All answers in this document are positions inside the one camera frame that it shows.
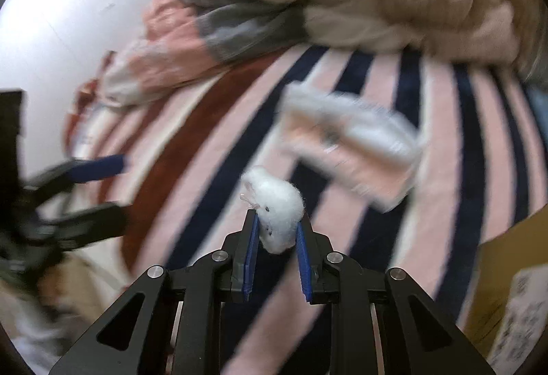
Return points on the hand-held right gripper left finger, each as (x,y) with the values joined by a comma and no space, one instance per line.
(251,255)

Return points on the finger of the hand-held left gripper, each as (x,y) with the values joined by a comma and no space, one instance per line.
(85,225)
(98,167)

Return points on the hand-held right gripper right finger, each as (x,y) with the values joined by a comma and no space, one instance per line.
(303,263)

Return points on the small white plush mouse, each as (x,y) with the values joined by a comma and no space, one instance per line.
(276,212)

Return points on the brown cardboard box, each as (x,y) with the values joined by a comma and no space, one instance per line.
(492,272)

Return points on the white cloth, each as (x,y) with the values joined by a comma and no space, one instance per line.
(30,340)

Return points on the pink white packet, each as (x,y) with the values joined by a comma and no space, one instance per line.
(351,143)

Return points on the pink patterned sheet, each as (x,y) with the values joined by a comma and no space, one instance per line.
(171,19)

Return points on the red navy striped blanket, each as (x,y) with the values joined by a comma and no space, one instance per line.
(445,122)

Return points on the blue cloth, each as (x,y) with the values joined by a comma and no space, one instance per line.
(537,105)

